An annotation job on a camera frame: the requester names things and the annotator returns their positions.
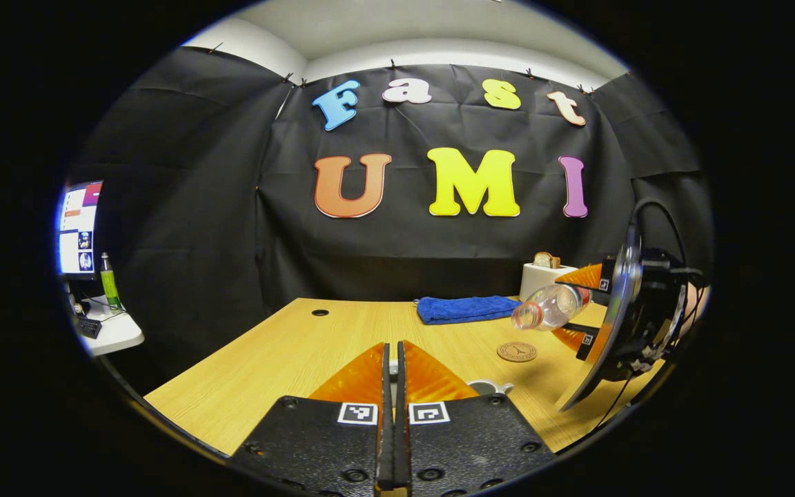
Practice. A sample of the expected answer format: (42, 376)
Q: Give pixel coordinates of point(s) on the black keyboard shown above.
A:
(89, 327)

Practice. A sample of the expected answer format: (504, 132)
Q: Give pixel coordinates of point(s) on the round cork coaster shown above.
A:
(516, 352)

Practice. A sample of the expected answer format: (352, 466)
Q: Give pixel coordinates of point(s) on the white ceramic teacup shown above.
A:
(487, 388)

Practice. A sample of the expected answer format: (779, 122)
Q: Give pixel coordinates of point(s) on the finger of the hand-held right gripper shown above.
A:
(594, 276)
(584, 338)

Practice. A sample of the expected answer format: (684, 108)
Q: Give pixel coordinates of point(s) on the white toaster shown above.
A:
(539, 279)

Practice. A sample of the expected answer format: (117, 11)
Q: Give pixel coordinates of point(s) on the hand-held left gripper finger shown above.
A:
(401, 414)
(387, 414)

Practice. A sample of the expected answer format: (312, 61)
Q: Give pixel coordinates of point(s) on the green bottle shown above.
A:
(110, 286)

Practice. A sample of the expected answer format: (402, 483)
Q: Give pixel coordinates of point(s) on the toasted bread slice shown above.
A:
(546, 260)

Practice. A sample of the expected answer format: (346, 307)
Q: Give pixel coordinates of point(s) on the white side desk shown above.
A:
(121, 335)

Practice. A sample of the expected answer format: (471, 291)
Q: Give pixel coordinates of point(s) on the clear plastic water bottle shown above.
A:
(549, 307)

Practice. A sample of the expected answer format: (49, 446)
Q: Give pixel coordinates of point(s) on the black backdrop cloth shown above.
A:
(439, 255)

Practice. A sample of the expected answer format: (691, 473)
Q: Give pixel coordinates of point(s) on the blue folded towel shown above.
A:
(466, 309)

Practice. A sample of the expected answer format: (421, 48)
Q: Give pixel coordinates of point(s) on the computer monitor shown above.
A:
(80, 228)

